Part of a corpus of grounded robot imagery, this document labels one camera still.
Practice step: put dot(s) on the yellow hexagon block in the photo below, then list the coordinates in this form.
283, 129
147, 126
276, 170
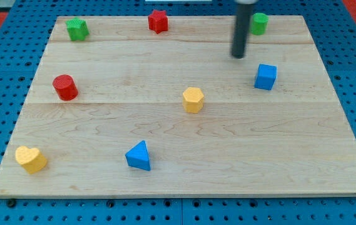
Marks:
193, 98

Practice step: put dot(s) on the red star block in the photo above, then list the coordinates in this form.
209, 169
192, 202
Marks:
158, 21

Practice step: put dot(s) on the blue cube block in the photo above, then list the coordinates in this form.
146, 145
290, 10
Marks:
266, 77

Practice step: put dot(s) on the green star block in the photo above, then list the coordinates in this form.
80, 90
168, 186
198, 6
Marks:
77, 29

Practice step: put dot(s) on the yellow heart block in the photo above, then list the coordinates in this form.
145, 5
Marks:
30, 159

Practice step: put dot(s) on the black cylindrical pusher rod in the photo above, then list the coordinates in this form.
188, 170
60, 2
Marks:
244, 9

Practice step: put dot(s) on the red cylinder block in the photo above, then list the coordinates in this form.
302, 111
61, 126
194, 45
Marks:
65, 87

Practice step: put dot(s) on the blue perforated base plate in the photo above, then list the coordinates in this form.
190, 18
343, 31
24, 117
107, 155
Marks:
25, 26

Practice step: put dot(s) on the blue triangle block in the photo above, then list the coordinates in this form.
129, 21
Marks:
138, 156

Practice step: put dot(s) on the light wooden board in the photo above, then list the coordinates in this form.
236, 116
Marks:
292, 141

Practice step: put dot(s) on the green cylinder block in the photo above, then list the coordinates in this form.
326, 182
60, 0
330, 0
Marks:
259, 23

